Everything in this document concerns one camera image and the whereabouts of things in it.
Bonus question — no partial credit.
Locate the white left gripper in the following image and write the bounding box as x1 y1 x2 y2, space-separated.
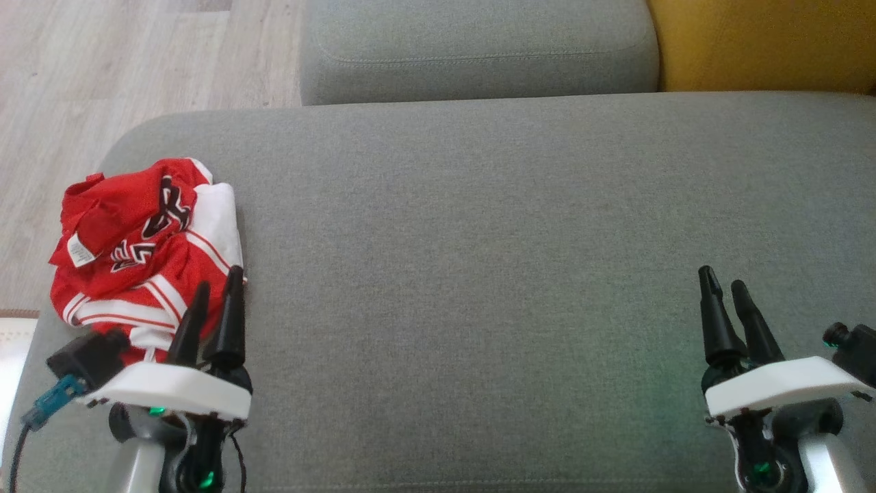
86 266 254 493

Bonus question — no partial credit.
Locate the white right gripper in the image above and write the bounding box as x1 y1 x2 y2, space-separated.
698 266 873 493

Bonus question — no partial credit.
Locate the red white striped garment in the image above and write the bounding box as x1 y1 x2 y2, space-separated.
62 179 248 365

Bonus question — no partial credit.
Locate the white rug brown edge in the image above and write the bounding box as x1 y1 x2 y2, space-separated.
0 309 40 446

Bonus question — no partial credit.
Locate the grey fabric sofa seat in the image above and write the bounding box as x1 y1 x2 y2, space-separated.
0 91 876 493

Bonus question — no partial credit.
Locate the yellow cushion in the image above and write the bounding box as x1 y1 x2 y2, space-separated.
647 0 876 94

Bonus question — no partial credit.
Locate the grey sofa back cushion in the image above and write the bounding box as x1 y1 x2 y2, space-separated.
300 0 661 106

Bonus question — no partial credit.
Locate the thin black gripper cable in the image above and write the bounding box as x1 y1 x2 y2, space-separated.
229 423 248 493

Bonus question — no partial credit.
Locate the left camera cable teal plug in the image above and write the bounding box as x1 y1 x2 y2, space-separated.
0 374 88 493

